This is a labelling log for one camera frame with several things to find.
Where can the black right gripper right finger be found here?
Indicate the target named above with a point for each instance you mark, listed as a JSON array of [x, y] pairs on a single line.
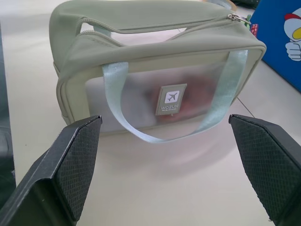
[[265, 164]]

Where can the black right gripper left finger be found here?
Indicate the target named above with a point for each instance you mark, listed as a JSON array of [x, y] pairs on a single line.
[[63, 174]]

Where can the blue box with cartoon print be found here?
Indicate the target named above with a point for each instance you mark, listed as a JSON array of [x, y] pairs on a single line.
[[282, 44]]

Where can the red patterned small object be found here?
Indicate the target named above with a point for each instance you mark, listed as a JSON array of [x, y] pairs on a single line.
[[254, 29]]

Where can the green zipper pull charm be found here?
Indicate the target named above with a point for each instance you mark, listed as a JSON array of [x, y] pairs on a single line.
[[247, 20]]

